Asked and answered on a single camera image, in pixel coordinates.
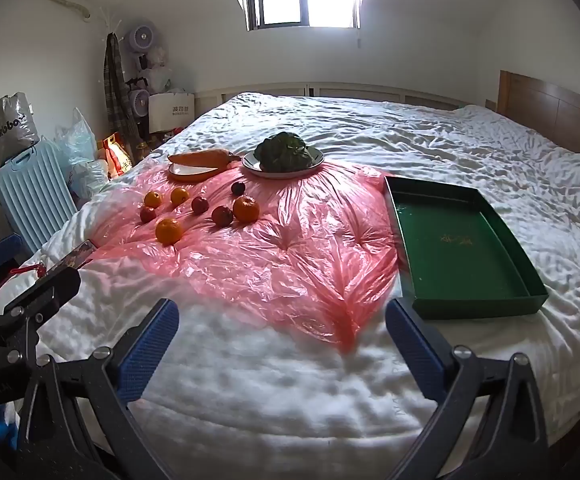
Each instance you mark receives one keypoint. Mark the dark red plum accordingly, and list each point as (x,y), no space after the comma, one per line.
(238,188)

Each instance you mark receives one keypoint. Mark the pink plastic sheet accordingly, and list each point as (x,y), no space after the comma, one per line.
(280,240)

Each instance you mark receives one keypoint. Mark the dark printed packet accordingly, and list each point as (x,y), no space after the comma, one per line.
(74,255)

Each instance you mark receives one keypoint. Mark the white plastic bags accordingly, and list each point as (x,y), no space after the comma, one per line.
(159,67)

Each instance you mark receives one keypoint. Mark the white cardboard box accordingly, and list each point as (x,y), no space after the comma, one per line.
(169,110)

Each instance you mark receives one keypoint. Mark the green leafy vegetable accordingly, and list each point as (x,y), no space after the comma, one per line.
(285,152)

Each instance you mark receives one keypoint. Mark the red lantern bag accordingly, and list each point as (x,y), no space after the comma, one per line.
(117,155)

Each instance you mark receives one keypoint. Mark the white coat rack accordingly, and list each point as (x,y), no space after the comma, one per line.
(105,20)

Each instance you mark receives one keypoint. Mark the white plate with greens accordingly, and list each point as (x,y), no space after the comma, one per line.
(270,174)

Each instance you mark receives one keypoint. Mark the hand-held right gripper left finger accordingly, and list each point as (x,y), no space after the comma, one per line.
(149,342)

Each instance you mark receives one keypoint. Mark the clear plastic bag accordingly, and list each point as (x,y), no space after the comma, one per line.
(77,142)
(87,177)

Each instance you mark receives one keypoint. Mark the small red apple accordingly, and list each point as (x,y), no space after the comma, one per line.
(199,204)

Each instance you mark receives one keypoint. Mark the grey printed bag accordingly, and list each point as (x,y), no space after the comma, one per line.
(14,120)

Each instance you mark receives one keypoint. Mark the green rectangular tray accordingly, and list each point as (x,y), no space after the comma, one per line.
(450,245)

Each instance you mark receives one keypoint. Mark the light blue suitcase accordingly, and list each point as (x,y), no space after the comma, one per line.
(34,190)

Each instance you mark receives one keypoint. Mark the beige wooden bed rail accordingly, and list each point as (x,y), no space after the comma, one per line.
(370,91)

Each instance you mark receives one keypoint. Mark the wooden headboard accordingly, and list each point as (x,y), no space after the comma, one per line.
(545,110)

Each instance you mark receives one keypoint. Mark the plaid scarf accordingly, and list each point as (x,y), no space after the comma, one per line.
(117,90)

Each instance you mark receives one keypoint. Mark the carrot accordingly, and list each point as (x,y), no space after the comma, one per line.
(199,158)

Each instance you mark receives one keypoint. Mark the large bumpy orange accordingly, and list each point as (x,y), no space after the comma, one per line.
(246,208)

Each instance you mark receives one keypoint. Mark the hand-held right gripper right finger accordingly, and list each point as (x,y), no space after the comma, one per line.
(415,345)

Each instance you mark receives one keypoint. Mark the small orange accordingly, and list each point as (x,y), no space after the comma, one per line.
(152,199)
(179,196)

